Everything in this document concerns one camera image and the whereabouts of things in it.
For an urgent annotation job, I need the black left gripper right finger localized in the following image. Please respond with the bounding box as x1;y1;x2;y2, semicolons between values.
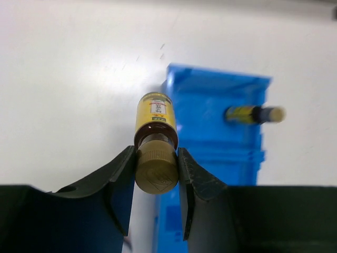
177;147;337;253

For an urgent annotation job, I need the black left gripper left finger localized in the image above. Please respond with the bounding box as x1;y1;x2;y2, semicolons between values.
1;146;136;252

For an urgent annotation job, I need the yellow label bottle gold cap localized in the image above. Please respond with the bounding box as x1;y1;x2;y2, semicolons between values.
224;106;285;124

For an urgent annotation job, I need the blue bin middle compartment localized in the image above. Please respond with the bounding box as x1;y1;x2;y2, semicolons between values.
152;148;264;252

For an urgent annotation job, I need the blue bin compartment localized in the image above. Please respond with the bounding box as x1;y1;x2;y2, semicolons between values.
162;64;272;149
152;148;264;252

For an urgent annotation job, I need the blue bin far compartment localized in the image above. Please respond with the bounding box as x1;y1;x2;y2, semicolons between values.
162;64;272;149

